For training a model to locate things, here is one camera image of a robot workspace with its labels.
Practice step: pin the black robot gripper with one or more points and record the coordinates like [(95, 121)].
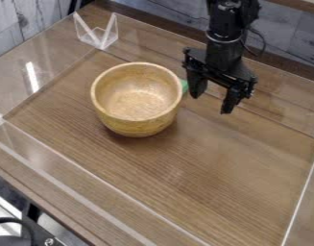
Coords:
[(218, 65)]

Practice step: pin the wooden bowl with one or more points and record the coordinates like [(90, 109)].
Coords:
[(135, 98)]

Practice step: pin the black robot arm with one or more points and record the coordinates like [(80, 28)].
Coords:
[(230, 18)]

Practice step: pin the green stick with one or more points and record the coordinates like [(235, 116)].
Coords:
[(185, 86)]

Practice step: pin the black metal base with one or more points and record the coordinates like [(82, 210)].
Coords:
[(43, 238)]

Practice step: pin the clear acrylic corner bracket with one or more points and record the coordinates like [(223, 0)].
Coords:
[(98, 37)]

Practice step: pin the clear acrylic enclosure wall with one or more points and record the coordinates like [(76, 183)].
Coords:
[(103, 214)]

